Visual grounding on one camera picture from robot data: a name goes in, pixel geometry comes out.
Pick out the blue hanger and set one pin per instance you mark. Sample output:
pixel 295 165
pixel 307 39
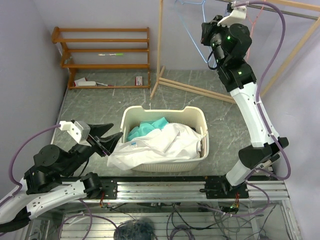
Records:
pixel 191 14

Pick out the red white pen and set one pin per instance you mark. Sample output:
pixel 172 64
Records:
pixel 103 84

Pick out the wooden clothes rack frame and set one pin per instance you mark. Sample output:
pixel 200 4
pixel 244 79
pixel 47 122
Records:
pixel 233 70

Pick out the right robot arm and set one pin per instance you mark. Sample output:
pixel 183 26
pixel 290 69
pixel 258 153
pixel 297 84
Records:
pixel 265 141

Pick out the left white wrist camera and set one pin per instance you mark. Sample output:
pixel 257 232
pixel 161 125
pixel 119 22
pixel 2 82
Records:
pixel 78 130

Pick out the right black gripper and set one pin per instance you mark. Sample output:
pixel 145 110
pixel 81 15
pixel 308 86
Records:
pixel 209 28

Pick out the white t shirt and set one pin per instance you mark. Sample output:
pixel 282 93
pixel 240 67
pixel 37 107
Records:
pixel 174 141

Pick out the wooden shoe rack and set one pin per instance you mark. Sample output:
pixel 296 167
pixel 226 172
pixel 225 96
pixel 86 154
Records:
pixel 66 61

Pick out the pink wire hanger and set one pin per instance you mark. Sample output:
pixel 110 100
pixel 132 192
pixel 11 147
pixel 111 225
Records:
pixel 253 24

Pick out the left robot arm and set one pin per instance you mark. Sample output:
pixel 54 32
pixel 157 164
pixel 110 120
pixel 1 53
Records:
pixel 49 183

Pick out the cream plastic laundry basket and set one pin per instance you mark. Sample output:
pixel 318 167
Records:
pixel 190 116

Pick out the white box on rack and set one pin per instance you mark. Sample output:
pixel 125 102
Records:
pixel 83 82

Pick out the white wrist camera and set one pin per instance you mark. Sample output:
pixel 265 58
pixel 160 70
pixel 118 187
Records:
pixel 78 130
pixel 237 14

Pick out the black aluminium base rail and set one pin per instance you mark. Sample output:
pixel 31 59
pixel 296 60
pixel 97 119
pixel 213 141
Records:
pixel 190 188

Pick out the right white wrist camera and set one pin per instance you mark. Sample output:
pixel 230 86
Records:
pixel 237 14

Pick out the teal t shirt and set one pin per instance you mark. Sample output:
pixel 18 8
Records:
pixel 145 127

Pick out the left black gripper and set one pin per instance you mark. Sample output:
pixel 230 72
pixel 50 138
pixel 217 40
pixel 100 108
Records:
pixel 108 142

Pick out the metal hanging rod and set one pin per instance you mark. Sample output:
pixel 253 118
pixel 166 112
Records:
pixel 269 9

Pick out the green white marker pen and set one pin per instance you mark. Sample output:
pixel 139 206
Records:
pixel 110 54

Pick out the red white small box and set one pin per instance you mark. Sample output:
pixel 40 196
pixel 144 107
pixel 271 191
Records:
pixel 139 81

